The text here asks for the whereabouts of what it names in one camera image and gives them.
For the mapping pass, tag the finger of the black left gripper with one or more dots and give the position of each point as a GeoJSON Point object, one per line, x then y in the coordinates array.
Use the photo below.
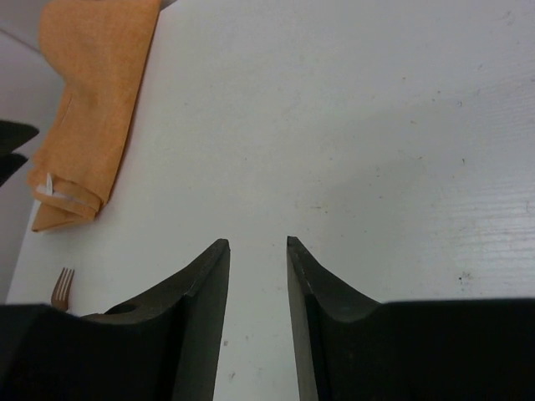
{"type": "Point", "coordinates": [9, 164]}
{"type": "Point", "coordinates": [15, 134]}

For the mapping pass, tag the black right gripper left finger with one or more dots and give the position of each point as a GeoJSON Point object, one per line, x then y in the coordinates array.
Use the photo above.
{"type": "Point", "coordinates": [162, 344]}

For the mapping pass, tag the orange cloth placemat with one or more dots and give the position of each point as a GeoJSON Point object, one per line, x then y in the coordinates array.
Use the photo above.
{"type": "Point", "coordinates": [99, 48]}

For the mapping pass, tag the copper fork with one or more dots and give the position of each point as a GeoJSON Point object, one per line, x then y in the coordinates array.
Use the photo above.
{"type": "Point", "coordinates": [61, 291]}

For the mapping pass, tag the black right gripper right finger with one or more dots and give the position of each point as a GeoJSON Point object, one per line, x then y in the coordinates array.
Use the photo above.
{"type": "Point", "coordinates": [350, 347]}

